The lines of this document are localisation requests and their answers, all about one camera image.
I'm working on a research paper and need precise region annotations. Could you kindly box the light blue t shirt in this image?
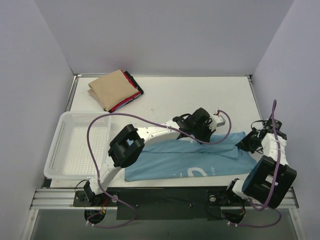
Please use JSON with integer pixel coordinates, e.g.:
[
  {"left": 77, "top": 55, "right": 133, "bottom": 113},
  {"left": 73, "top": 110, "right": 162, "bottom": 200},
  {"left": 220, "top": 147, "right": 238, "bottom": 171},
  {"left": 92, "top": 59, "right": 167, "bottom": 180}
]
[{"left": 124, "top": 131, "right": 257, "bottom": 182}]

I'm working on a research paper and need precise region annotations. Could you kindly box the white perforated plastic basket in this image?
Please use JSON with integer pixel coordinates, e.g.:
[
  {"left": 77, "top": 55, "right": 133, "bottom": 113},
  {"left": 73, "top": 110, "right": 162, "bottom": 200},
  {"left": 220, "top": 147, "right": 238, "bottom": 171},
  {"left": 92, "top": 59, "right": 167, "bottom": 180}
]
[{"left": 43, "top": 111, "right": 112, "bottom": 181}]

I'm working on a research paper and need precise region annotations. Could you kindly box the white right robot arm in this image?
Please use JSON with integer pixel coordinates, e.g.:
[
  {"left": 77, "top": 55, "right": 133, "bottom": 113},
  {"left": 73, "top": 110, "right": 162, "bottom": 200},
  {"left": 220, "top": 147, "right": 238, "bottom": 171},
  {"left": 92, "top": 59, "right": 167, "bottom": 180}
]
[{"left": 223, "top": 118, "right": 297, "bottom": 209}]

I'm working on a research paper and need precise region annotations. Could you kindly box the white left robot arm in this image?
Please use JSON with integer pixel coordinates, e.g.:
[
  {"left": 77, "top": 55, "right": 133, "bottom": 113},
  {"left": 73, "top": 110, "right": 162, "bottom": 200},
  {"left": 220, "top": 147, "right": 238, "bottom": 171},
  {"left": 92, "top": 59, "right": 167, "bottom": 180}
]
[{"left": 83, "top": 108, "right": 225, "bottom": 206}]

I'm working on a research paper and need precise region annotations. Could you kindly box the black folded t shirt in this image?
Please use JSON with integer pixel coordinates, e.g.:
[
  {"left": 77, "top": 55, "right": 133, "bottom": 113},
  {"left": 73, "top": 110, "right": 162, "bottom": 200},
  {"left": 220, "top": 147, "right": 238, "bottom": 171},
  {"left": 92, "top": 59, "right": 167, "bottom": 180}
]
[{"left": 105, "top": 70, "right": 144, "bottom": 113}]

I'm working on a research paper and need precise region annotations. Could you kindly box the red folded t shirt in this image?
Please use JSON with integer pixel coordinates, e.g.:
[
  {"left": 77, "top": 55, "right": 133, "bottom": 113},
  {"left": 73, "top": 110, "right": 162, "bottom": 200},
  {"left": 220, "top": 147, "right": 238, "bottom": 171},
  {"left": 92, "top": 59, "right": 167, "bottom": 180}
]
[{"left": 109, "top": 71, "right": 144, "bottom": 113}]

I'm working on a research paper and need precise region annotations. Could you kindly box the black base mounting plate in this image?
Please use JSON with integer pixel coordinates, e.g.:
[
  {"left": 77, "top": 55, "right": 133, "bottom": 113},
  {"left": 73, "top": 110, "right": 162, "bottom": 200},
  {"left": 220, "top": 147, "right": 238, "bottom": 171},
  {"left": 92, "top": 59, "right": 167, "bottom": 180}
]
[{"left": 73, "top": 186, "right": 248, "bottom": 224}]

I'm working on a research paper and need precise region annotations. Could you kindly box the beige folded t shirt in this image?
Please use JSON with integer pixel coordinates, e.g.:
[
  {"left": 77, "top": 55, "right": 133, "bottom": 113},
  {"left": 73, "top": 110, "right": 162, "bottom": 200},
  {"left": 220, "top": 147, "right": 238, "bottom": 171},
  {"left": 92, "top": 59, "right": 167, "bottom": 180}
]
[{"left": 87, "top": 69, "right": 137, "bottom": 111}]

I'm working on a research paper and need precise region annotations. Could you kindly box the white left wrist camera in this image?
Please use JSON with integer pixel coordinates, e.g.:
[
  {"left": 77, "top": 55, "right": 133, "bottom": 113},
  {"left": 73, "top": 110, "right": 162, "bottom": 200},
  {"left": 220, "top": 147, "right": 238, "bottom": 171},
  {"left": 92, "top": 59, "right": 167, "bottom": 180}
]
[{"left": 209, "top": 109, "right": 226, "bottom": 131}]

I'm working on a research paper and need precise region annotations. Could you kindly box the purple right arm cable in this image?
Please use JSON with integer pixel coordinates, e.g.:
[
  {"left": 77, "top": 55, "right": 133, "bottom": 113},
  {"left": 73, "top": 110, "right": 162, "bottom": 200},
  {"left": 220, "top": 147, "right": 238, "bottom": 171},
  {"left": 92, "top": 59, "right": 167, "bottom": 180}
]
[{"left": 224, "top": 99, "right": 282, "bottom": 228}]

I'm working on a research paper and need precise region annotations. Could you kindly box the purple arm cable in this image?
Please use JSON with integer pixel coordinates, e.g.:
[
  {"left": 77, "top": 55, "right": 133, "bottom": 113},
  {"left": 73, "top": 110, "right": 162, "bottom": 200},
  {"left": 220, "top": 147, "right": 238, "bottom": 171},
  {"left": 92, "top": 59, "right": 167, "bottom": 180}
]
[
  {"left": 224, "top": 99, "right": 282, "bottom": 228},
  {"left": 86, "top": 108, "right": 232, "bottom": 229}
]

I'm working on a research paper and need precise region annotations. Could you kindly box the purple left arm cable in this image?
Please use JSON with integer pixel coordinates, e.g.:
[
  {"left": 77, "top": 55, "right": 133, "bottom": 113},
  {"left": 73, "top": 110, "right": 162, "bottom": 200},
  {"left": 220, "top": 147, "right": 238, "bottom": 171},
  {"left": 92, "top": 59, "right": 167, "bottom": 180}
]
[{"left": 86, "top": 108, "right": 232, "bottom": 229}]

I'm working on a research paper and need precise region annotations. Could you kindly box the aluminium front rail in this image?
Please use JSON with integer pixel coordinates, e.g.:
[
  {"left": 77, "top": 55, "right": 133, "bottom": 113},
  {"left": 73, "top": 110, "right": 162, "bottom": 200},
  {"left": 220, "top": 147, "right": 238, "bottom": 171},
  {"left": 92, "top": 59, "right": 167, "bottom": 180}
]
[{"left": 29, "top": 188, "right": 86, "bottom": 210}]

